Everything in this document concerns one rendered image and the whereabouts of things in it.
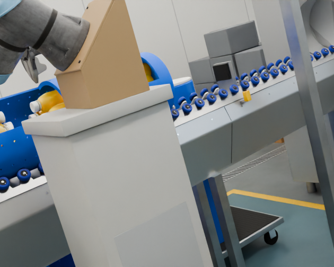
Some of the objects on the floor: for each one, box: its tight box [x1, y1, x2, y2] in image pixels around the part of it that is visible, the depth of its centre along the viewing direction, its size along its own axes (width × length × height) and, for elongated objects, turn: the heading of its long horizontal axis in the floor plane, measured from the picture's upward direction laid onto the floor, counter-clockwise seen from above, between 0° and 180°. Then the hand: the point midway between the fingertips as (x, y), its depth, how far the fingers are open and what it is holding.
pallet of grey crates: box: [188, 20, 284, 143], centre depth 532 cm, size 120×80×119 cm
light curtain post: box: [278, 0, 334, 267], centre depth 220 cm, size 6×6×170 cm
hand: (34, 80), depth 175 cm, fingers closed
